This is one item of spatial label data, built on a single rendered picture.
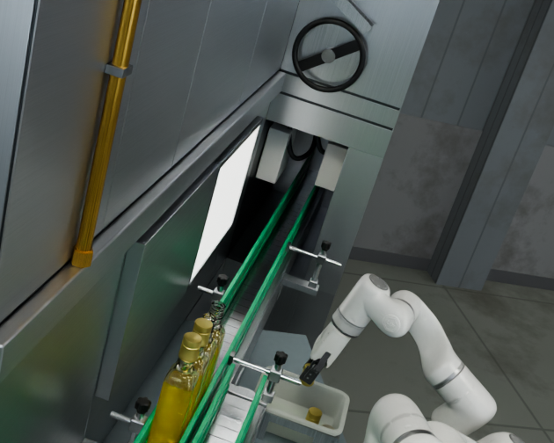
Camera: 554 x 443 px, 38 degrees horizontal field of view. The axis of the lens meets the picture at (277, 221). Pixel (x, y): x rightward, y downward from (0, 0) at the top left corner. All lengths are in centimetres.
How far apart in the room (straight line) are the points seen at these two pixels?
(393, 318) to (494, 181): 292
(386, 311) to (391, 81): 86
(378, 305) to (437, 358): 17
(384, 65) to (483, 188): 230
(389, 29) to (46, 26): 163
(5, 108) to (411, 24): 166
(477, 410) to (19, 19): 130
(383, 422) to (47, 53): 96
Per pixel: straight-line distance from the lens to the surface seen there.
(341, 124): 245
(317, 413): 200
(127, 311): 148
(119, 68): 104
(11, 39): 85
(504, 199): 470
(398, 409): 156
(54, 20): 87
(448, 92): 449
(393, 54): 239
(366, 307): 179
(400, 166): 454
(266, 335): 234
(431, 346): 186
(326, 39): 240
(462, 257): 478
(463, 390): 181
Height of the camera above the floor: 198
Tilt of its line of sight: 24 degrees down
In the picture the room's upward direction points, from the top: 17 degrees clockwise
